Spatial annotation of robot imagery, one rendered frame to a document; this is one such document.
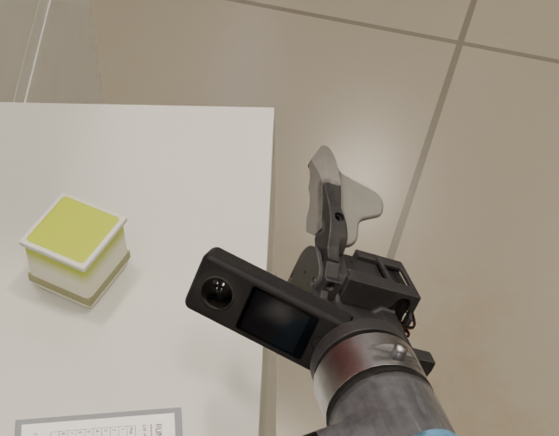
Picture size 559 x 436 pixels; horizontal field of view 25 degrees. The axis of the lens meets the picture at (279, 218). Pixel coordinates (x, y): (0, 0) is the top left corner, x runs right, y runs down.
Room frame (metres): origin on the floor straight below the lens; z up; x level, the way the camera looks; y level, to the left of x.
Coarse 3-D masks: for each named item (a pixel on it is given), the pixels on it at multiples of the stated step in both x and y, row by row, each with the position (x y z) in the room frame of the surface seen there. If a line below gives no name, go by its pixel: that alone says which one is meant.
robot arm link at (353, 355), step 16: (368, 336) 0.52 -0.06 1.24; (384, 336) 0.52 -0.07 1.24; (336, 352) 0.51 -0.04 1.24; (352, 352) 0.50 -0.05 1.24; (368, 352) 0.50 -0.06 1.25; (384, 352) 0.50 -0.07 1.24; (400, 352) 0.50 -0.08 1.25; (320, 368) 0.50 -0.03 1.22; (336, 368) 0.49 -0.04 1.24; (352, 368) 0.49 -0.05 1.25; (368, 368) 0.48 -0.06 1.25; (416, 368) 0.49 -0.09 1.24; (320, 384) 0.49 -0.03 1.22; (336, 384) 0.48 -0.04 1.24; (320, 400) 0.48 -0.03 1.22
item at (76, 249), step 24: (48, 216) 0.82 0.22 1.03; (72, 216) 0.82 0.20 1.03; (96, 216) 0.82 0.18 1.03; (120, 216) 0.82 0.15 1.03; (24, 240) 0.79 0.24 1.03; (48, 240) 0.79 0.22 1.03; (72, 240) 0.79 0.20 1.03; (96, 240) 0.79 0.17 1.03; (120, 240) 0.81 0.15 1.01; (48, 264) 0.78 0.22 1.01; (72, 264) 0.76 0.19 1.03; (96, 264) 0.77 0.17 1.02; (120, 264) 0.80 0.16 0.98; (48, 288) 0.78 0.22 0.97; (72, 288) 0.77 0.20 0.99; (96, 288) 0.77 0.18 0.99
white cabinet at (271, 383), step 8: (272, 264) 0.95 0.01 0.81; (272, 272) 0.94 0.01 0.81; (272, 352) 0.92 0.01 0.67; (272, 360) 0.92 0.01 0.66; (272, 368) 0.92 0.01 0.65; (272, 376) 0.92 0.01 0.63; (272, 384) 0.92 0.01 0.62; (272, 392) 0.92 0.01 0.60; (272, 400) 0.91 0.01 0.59; (272, 408) 0.91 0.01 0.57; (272, 416) 0.91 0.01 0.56; (272, 424) 0.91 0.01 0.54; (272, 432) 0.91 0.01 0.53
